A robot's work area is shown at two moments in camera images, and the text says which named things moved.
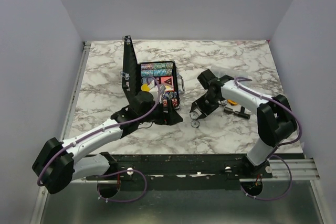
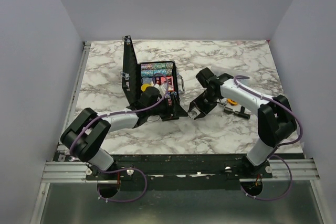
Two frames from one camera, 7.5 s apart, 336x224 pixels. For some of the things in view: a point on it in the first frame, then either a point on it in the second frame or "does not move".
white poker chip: (195, 124) -> (192, 114)
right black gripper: (204, 110) does not move
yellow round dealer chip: (145, 87) does not move
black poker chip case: (158, 76) does not move
